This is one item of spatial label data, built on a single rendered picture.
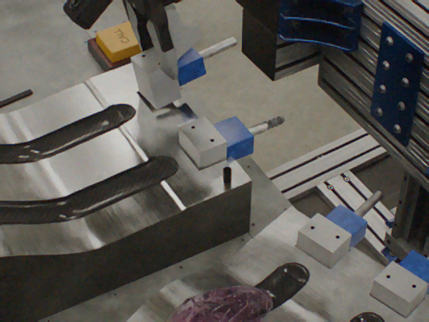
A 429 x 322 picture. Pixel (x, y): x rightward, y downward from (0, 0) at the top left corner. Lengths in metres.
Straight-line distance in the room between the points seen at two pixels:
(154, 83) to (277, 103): 1.42
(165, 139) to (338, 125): 1.40
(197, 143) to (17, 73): 0.40
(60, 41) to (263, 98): 1.19
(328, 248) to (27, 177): 0.36
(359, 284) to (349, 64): 0.50
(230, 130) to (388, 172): 1.01
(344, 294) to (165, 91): 0.33
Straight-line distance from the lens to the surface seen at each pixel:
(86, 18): 1.07
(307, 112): 2.54
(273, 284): 1.05
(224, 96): 2.57
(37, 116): 1.21
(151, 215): 1.07
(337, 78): 1.51
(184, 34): 1.13
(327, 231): 1.07
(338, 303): 1.04
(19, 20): 1.53
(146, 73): 1.15
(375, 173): 2.10
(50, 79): 1.40
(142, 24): 1.17
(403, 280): 1.03
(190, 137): 1.11
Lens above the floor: 1.68
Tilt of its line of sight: 44 degrees down
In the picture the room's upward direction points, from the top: 1 degrees clockwise
